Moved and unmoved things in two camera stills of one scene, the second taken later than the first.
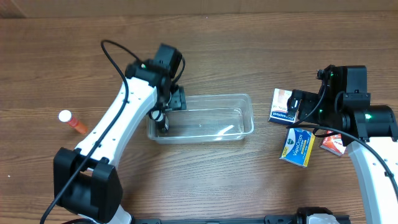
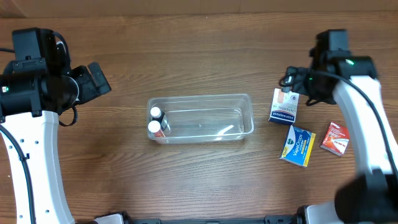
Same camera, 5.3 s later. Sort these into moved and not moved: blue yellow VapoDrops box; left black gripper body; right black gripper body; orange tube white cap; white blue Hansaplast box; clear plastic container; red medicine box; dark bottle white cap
Moved: right black gripper body; orange tube white cap; left black gripper body
Not moved: white blue Hansaplast box; blue yellow VapoDrops box; dark bottle white cap; clear plastic container; red medicine box
